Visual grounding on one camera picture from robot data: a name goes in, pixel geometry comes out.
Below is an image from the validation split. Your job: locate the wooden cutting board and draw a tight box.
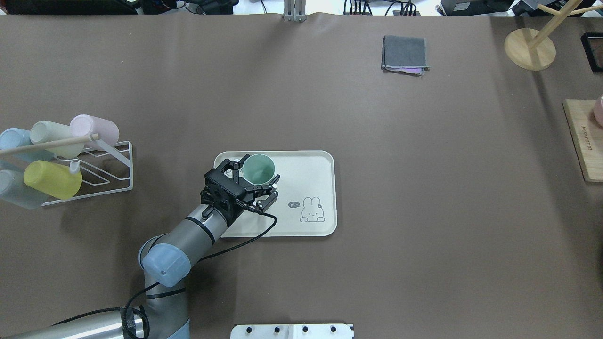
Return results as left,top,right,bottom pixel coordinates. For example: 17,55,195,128
562,99,603,183

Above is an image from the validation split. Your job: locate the grey folded cloth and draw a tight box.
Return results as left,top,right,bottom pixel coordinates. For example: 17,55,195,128
381,35,430,76

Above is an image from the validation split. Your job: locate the pink bowl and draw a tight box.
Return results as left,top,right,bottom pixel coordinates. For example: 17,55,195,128
594,95,603,127

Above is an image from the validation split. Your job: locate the aluminium frame post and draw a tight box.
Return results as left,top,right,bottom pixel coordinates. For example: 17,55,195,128
283,0,307,22

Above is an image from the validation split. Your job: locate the green cup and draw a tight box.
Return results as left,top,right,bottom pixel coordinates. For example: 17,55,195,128
241,154,276,185

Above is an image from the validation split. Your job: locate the wooden stand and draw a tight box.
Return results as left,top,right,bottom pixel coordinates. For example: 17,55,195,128
504,0,603,71

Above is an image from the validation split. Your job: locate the blue cup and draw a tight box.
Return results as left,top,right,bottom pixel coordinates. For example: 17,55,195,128
0,128,55,163

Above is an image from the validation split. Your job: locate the grey cup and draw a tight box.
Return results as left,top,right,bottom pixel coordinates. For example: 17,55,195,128
0,169,49,210

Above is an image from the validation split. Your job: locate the yellow cup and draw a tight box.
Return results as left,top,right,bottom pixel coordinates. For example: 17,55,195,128
23,160,83,200

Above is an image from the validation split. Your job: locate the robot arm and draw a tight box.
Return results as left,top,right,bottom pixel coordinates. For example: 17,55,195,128
15,154,280,339

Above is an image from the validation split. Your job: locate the pink cup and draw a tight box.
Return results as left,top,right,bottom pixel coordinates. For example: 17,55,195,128
69,114,119,146

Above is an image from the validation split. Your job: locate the cream cup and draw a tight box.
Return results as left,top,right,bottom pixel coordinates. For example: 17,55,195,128
30,121,85,159

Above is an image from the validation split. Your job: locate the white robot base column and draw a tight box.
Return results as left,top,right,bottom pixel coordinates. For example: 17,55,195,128
230,323,355,339

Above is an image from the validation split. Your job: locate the white wire cup rack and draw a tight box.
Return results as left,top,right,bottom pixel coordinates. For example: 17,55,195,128
0,133,134,208

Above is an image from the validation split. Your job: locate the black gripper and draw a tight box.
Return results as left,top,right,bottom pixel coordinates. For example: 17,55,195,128
200,154,280,225

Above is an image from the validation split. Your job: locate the dark brown tray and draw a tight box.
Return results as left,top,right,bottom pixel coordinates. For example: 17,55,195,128
580,32,603,72

